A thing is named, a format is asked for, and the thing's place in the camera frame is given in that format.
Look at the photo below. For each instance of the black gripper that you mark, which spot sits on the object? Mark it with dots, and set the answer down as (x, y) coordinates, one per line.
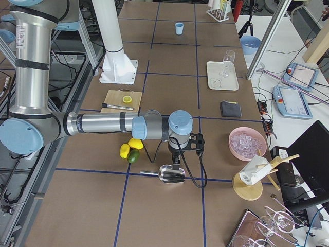
(175, 152)

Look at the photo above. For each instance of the light blue plastic cup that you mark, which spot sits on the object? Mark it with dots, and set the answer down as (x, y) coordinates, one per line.
(179, 28)

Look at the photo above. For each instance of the metal ice scoop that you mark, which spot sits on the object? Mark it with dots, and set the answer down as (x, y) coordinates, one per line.
(167, 174)

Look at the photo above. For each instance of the pink bowl of ice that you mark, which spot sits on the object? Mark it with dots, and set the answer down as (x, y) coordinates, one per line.
(245, 143)

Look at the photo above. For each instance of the green lime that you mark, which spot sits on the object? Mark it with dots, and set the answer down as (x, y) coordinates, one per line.
(133, 156)

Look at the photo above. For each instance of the yellow lemon upper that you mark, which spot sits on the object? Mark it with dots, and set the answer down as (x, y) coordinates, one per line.
(136, 144)

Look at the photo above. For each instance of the yellow lemon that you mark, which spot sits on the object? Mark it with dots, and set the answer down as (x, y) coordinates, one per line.
(124, 151)
(136, 144)

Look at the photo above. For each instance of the yellow lemon lower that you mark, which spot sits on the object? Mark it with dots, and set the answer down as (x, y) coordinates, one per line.
(124, 151)

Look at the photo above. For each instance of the white box on stand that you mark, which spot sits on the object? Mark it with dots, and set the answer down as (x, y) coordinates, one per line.
(255, 170)

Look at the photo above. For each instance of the wooden cup stand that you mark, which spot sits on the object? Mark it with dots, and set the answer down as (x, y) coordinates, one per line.
(253, 192)

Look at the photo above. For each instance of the grey folded cloth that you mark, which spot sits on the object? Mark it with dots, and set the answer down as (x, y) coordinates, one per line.
(229, 109)

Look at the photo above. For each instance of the lemon half slice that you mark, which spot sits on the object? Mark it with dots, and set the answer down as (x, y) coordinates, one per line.
(127, 99)

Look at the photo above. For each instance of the wooden cutting board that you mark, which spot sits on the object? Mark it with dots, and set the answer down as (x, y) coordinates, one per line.
(116, 98)

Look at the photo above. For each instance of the steel muddler black tip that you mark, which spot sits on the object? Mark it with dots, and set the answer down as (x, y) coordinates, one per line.
(118, 107)

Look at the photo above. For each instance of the cream bear tray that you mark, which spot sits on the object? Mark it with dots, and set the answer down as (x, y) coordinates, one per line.
(216, 81)

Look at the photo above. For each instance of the hanging glasses on rack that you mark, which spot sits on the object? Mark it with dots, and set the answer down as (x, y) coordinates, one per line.
(275, 228)

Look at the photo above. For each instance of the clear wine glass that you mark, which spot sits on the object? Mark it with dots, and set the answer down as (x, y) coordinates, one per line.
(228, 60)

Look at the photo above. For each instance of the near blue teach pendant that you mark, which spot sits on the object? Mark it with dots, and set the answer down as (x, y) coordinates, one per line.
(291, 103)

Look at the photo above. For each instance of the blue teach pendant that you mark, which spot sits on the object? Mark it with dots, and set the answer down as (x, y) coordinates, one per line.
(291, 103)
(301, 76)

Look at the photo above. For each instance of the black monitor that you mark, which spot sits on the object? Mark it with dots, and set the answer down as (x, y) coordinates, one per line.
(312, 164)

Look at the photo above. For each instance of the blue plastic basin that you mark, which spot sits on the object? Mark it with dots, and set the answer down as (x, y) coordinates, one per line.
(250, 44)

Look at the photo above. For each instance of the far blue teach pendant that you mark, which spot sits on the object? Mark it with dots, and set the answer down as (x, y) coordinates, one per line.
(301, 76)

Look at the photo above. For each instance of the black tripod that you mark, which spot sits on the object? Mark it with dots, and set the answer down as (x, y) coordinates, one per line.
(252, 9)

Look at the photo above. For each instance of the white pedestal column base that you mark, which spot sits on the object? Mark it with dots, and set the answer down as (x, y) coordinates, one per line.
(117, 68)

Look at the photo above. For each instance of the white wire rack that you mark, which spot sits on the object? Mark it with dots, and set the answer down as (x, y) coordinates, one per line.
(219, 9)

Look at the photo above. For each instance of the aluminium frame post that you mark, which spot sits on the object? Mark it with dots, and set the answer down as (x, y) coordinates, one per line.
(269, 33)

